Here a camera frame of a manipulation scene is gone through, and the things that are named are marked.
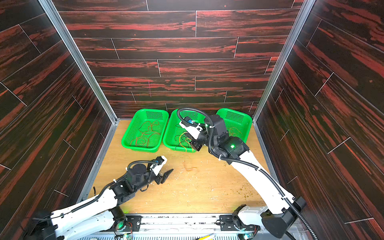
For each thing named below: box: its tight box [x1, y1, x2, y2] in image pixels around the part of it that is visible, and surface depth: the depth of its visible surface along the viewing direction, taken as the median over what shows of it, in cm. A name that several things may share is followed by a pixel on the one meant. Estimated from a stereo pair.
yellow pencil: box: [194, 233, 215, 240], surface depth 71 cm
